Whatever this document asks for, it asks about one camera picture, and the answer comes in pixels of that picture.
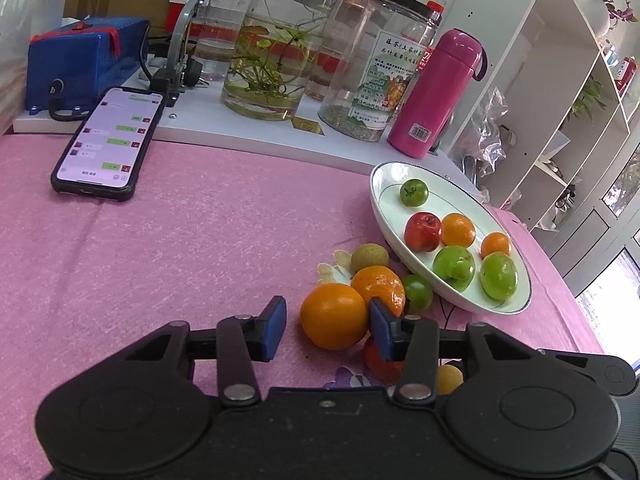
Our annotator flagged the green tomato with stem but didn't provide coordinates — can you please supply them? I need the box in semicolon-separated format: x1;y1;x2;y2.
399;179;429;208

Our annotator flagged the smooth orange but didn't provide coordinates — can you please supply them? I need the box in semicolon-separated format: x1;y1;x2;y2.
300;283;370;351
480;232;513;260

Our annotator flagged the white shelf unit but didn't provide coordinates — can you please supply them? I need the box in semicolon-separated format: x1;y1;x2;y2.
440;0;640;298

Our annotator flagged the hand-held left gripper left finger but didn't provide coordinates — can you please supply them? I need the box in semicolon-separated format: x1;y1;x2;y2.
117;296;288;407

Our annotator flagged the small gold card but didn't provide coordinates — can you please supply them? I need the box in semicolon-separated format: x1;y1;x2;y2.
291;115;326;136

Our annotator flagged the pink floral tablecloth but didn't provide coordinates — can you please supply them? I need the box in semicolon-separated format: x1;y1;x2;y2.
0;135;606;480

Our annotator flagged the green potted plant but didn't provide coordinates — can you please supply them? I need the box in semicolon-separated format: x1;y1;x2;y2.
569;76;617;122

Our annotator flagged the bumpy mandarin orange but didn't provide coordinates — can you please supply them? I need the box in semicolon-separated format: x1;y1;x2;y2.
440;213;477;249
350;265;406;318

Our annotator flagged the pink thermos bottle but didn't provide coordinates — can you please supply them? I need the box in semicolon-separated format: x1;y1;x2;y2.
387;29;489;159

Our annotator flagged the black smartphone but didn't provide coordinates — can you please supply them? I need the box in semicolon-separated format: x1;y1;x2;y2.
50;86;167;203

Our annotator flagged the black power adapter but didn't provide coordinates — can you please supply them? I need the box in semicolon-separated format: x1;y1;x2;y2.
184;57;207;87

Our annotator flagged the crumpled clear plastic wrap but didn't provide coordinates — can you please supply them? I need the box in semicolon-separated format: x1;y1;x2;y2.
459;86;517;197

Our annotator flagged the blue tool case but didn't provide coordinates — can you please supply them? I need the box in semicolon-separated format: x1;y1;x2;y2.
26;16;152;117

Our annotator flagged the small dark green fruit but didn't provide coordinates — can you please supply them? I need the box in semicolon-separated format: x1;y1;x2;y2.
402;274;434;315

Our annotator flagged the clear plastic bag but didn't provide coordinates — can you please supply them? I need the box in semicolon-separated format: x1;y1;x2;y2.
0;0;71;128

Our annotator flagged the clear plastic jar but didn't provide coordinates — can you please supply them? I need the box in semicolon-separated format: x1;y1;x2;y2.
304;0;377;104

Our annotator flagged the glass vase with plant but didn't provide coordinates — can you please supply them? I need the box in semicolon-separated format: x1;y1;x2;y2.
221;0;332;122

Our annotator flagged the green apple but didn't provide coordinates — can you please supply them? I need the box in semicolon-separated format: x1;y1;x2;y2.
480;252;519;301
432;245;476;292

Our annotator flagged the red-capped soda bottle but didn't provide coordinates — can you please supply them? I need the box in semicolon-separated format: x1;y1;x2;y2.
419;2;446;73

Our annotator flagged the clear bottle with red cap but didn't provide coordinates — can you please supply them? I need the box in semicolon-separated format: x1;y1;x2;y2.
191;0;267;84

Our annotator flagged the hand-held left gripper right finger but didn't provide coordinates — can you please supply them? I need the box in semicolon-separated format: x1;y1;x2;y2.
369;297;543;404

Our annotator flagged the red apple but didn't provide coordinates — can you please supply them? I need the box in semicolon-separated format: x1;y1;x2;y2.
363;336;405;386
404;212;444;253

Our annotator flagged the white raised board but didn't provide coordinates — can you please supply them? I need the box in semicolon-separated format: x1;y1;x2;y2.
12;66;483;192

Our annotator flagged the white round plate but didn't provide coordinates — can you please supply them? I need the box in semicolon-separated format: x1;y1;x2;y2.
369;161;533;316

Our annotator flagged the clear jar with black lid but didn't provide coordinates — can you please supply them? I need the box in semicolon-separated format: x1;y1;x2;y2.
318;0;444;144

